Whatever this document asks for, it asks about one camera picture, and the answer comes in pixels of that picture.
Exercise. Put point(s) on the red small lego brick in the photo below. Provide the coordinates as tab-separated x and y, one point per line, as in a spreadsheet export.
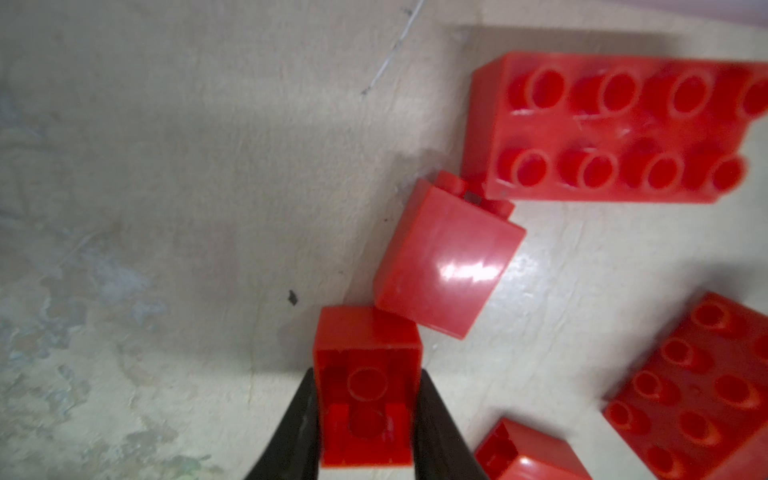
446	257

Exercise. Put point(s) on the red long lego brick top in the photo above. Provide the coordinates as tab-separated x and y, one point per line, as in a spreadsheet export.
610	128

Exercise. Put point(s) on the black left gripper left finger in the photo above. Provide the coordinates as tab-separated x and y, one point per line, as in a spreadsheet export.
293	453

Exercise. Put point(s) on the red long lego brick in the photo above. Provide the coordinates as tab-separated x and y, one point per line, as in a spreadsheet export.
610	128
697	408

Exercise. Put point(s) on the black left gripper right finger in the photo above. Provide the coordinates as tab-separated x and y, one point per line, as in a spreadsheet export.
439	449

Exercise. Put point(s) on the red lego brick bottom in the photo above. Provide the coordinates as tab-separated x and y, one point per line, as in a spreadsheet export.
515	451

